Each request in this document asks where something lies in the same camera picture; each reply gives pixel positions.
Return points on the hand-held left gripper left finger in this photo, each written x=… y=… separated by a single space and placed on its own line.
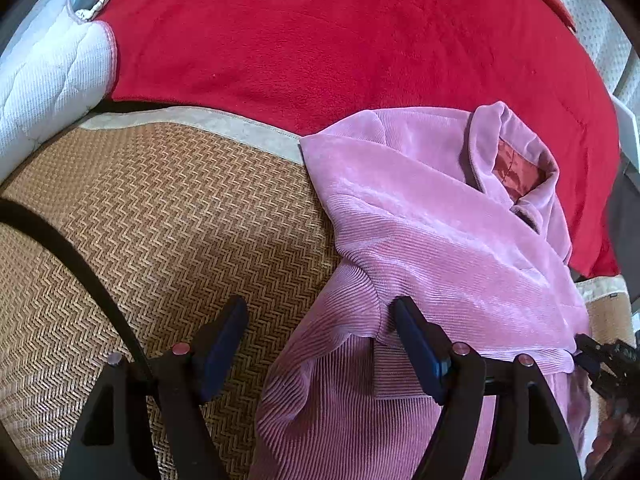
x=224 y=342

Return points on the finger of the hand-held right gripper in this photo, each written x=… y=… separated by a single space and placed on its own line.
x=590 y=352

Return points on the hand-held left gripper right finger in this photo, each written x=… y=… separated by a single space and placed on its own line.
x=421 y=352

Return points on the woven bamboo mat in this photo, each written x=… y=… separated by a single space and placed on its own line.
x=150 y=220

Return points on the white furniture edge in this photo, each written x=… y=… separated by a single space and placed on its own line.
x=631 y=125

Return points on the red fleece blanket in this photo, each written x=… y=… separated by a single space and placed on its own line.
x=310 y=40

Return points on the white dotted curtain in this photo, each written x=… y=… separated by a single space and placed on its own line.
x=595 y=25

